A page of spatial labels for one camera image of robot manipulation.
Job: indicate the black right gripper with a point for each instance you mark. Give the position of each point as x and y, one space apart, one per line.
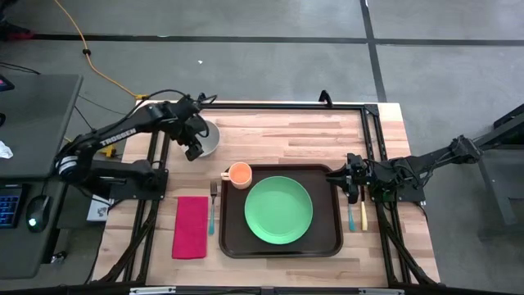
359 174

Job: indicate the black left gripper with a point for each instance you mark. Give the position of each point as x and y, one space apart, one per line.
191 131

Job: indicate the grey plastic bowl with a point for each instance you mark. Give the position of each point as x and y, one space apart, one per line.
210 141

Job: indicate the orange plastic cup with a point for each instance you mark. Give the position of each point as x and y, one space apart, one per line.
240 174

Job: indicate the green plastic plate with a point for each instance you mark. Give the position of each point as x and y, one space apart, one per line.
278 210

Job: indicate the red cloth napkin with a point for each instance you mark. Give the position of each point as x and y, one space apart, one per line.
190 227

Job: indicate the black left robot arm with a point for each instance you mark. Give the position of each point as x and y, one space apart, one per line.
118 137

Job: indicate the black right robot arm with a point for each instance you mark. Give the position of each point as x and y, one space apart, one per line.
409 172

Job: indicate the dark brown plastic tray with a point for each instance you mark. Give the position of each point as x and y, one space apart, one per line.
323 213

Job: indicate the white printed box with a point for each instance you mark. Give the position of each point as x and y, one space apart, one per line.
98 211

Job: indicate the grey computer desk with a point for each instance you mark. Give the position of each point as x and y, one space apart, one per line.
37 123

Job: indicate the black computer mouse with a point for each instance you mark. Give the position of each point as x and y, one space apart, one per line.
39 213

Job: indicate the dark grey metal table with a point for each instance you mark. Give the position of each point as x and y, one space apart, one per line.
511 129

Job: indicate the small metal desk clamp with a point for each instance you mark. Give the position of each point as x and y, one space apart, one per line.
59 257

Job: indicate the white crumpled tissue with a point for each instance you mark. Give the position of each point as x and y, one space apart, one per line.
5 151

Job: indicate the dark device with screen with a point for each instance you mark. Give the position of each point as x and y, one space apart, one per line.
5 84

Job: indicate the black keyboard with blue light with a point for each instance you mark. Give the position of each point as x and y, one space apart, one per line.
8 209

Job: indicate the person's red shoe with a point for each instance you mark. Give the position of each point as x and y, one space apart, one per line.
16 36

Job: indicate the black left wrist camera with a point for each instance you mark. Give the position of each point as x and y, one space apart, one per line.
194 151

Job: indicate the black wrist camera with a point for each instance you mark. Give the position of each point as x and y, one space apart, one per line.
354 159
194 151

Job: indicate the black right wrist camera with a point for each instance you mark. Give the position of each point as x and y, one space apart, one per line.
354 159

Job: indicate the black frame clamp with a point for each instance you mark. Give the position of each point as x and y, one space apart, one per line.
325 98
201 99

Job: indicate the black aluminium table frame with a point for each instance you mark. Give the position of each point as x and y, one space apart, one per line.
266 106

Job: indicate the silver metal bracket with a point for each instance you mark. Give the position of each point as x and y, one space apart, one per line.
380 292
151 291

